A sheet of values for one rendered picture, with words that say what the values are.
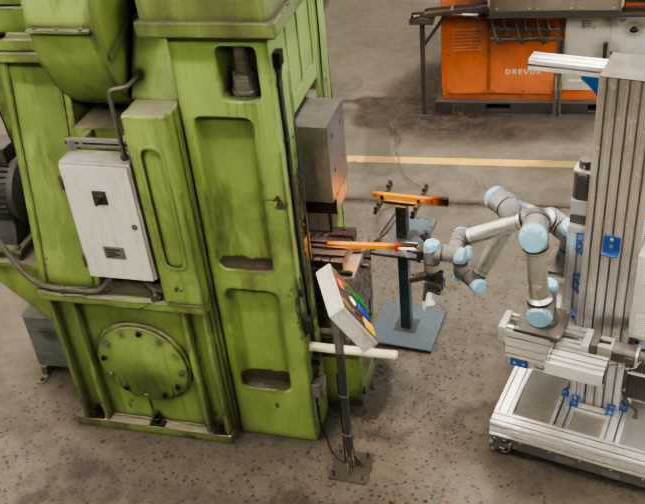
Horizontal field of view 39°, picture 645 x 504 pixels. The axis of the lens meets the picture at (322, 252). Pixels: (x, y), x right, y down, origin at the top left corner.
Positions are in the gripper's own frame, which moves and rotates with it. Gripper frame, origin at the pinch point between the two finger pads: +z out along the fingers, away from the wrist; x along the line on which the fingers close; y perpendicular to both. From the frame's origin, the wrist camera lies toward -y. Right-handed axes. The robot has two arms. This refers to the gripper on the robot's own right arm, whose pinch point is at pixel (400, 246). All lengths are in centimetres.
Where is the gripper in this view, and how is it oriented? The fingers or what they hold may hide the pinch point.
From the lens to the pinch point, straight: 453.5
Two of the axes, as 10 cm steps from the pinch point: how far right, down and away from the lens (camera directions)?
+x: 2.5, -5.9, 7.7
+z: -9.6, -0.6, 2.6
